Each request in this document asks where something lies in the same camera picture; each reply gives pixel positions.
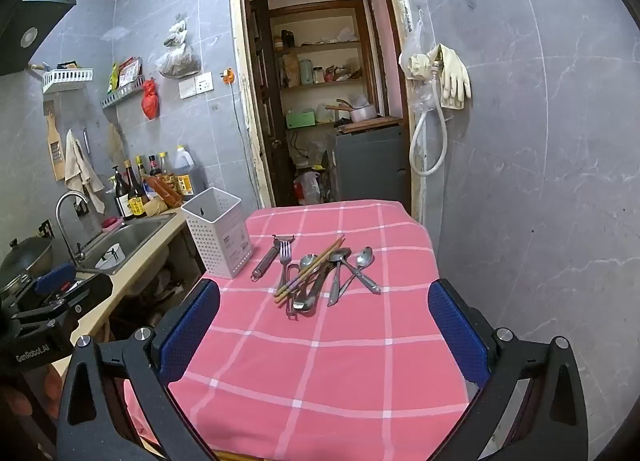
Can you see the white wall basket rack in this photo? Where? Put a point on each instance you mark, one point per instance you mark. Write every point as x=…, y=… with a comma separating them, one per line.
x=67, y=77

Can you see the white cup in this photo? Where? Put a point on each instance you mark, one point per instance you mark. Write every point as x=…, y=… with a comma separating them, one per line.
x=110, y=258

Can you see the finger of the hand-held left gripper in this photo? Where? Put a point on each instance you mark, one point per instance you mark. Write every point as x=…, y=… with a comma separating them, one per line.
x=55, y=275
x=90, y=291

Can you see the metal faucet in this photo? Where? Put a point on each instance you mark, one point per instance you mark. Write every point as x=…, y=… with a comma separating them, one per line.
x=62, y=211

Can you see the silver metal spoon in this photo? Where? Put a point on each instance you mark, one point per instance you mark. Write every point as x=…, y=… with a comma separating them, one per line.
x=365, y=256

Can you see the red snack packet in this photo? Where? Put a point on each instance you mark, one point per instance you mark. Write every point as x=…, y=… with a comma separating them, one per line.
x=129, y=70

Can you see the beige kitchen counter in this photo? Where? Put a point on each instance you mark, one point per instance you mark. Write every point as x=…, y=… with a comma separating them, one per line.
x=145, y=266

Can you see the white wall switch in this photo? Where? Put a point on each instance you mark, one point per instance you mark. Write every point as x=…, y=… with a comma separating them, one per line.
x=187, y=88

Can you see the metal fork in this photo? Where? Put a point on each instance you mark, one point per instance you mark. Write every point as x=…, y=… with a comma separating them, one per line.
x=284, y=253

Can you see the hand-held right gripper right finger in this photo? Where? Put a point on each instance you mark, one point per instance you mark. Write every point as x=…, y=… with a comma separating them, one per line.
x=457, y=336

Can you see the green snack packet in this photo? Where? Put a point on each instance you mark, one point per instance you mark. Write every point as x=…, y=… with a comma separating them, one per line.
x=114, y=77

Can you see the worn door frame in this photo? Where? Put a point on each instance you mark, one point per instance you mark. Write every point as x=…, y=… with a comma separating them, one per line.
x=235, y=91

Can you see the beige hanging towel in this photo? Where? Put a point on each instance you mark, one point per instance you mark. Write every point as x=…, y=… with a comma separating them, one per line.
x=82, y=171

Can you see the black wok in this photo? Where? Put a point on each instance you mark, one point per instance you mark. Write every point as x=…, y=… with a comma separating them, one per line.
x=25, y=258

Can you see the white perforated utensil basket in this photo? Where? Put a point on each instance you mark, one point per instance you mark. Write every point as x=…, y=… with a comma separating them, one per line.
x=220, y=233

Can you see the metal pot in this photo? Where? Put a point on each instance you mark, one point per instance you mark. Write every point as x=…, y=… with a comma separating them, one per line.
x=364, y=112

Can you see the white wall socket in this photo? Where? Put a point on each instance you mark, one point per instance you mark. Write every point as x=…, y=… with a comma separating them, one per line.
x=204, y=82

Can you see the metal wall shelf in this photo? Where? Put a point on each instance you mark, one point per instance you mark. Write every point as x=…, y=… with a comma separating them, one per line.
x=122, y=93

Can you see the steel spoons bundle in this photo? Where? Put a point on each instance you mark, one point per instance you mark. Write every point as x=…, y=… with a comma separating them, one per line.
x=341, y=255

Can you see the cream rubber glove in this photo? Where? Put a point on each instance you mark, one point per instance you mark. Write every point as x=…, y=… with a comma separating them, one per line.
x=456, y=76
x=417, y=65

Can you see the yellow-label dark sauce bottle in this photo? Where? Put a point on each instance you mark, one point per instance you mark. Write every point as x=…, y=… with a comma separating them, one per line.
x=135, y=196

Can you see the dark pump bottle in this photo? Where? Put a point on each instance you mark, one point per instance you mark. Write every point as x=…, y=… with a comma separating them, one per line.
x=120, y=198

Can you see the tan paper bag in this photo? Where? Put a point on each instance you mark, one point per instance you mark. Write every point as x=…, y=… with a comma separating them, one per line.
x=156, y=207

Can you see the red plastic bag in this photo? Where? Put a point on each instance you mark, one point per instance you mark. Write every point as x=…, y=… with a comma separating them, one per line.
x=150, y=100

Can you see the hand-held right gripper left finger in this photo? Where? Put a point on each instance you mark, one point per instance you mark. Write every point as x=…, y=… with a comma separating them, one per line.
x=190, y=331

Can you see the large cooking oil jug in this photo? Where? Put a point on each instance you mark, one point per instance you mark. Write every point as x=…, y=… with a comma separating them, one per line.
x=184, y=176

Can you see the clear bag of dried goods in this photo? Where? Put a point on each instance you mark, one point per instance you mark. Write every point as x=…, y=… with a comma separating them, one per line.
x=179, y=63

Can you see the green jar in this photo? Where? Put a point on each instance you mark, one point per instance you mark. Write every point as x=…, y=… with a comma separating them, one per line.
x=305, y=72

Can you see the wooden cutting board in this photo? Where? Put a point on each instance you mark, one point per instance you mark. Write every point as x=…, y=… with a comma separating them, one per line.
x=56, y=146

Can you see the hanging loofah scrubber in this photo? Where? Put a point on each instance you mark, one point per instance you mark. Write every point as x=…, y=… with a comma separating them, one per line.
x=116, y=143

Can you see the green box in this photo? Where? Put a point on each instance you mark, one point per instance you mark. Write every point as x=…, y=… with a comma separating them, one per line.
x=301, y=119

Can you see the pink checkered tablecloth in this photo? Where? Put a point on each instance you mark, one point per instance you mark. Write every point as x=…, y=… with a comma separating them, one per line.
x=325, y=366

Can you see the black range hood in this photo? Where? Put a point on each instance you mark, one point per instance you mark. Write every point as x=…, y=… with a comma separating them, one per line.
x=30, y=26

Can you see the stainless steel peeler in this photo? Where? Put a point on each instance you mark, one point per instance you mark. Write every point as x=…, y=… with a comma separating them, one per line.
x=265, y=261

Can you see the wooden shelf unit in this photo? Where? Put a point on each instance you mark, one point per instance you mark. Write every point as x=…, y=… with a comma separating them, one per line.
x=320, y=46

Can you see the grey metal cabinet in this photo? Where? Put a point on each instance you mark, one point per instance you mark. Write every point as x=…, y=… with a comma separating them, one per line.
x=367, y=166

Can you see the orange-brown packet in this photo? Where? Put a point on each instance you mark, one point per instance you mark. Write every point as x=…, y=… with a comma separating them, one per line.
x=165, y=192

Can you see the stainless steel sink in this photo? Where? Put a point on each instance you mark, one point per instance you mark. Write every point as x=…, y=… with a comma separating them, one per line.
x=130, y=238

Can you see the brown wooden door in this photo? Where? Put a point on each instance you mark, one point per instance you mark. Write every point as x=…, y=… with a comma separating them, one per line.
x=262, y=106

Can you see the clear plastic bag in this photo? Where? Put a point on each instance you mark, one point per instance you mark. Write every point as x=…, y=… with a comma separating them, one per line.
x=412, y=41

